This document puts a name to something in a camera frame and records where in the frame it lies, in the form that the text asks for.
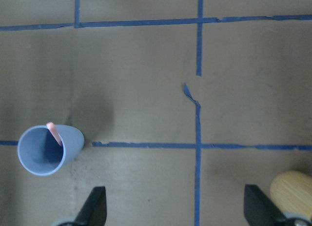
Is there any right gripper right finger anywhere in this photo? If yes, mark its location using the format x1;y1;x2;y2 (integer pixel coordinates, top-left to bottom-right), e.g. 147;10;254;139
244;185;287;226

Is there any bamboo wooden cup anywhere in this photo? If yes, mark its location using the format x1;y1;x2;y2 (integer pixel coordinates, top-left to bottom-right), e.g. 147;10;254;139
270;170;312;220

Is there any light blue cup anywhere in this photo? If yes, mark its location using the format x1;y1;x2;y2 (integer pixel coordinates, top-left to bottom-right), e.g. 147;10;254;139
17;124;84;176

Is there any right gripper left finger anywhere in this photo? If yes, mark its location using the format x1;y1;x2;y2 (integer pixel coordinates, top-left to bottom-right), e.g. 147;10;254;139
74;186;107;226

